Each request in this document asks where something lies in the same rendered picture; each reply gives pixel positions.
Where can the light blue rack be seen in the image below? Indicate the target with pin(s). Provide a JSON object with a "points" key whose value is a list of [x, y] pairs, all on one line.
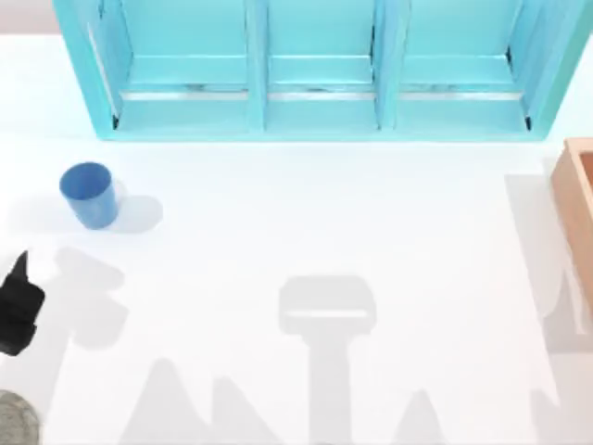
{"points": [[319, 69]]}

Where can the blue cup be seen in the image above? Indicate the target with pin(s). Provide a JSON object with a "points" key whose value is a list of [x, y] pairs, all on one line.
{"points": [[90, 197]]}

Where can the salmon-coloured shallow box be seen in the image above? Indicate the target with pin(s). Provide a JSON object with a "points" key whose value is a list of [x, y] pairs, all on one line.
{"points": [[576, 199]]}

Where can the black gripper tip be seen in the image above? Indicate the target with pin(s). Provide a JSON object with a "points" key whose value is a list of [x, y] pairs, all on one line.
{"points": [[18, 306]]}

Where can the grey round coaster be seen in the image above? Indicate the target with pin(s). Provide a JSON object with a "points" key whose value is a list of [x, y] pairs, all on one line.
{"points": [[14, 419]]}

